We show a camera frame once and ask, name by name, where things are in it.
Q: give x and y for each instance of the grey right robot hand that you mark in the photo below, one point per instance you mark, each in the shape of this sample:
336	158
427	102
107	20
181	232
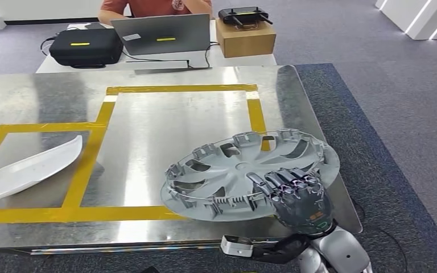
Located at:
301	211

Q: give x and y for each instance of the grey plastic wheel hubcap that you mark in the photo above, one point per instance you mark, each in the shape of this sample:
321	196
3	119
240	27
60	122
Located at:
222	177

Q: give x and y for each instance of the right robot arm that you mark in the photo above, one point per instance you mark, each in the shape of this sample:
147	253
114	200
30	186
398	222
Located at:
339	248

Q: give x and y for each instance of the yellow workbench tape marking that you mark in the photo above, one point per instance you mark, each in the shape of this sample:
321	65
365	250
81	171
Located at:
86	169

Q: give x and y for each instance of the long white plastic part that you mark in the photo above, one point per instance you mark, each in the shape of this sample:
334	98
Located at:
26	173

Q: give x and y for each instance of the brown cardboard box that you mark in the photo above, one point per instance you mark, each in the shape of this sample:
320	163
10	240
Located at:
245	43

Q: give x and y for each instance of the grey flat metal bar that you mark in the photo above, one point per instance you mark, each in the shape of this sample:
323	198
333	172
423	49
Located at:
158	65

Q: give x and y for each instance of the black router with antennas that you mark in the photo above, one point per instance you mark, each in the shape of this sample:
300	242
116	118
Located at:
241	14

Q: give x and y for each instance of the grey laptop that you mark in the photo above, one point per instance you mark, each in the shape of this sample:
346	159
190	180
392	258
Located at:
188	30

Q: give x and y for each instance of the person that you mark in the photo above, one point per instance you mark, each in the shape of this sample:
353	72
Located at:
147	6

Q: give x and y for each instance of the black zip case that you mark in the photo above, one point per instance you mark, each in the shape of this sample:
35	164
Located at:
86	52

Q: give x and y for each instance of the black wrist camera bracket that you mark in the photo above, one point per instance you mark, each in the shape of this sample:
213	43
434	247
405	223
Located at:
278	248

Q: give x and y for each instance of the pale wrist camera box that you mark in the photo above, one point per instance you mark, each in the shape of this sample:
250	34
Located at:
237	248

